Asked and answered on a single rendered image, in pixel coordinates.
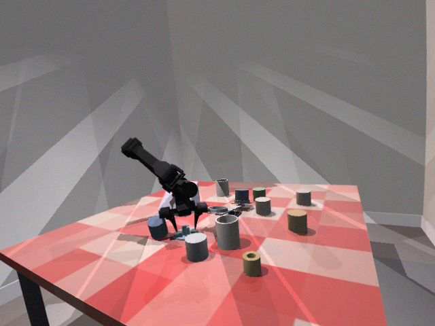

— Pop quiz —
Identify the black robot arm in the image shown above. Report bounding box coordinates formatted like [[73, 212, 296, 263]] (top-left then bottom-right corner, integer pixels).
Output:
[[121, 137, 198, 217]]

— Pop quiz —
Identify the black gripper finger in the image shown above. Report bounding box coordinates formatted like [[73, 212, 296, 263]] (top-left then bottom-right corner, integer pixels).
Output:
[[194, 211, 202, 229], [166, 214, 177, 232]]

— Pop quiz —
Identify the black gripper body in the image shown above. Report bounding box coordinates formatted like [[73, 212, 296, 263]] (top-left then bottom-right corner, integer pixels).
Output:
[[158, 194, 208, 219]]

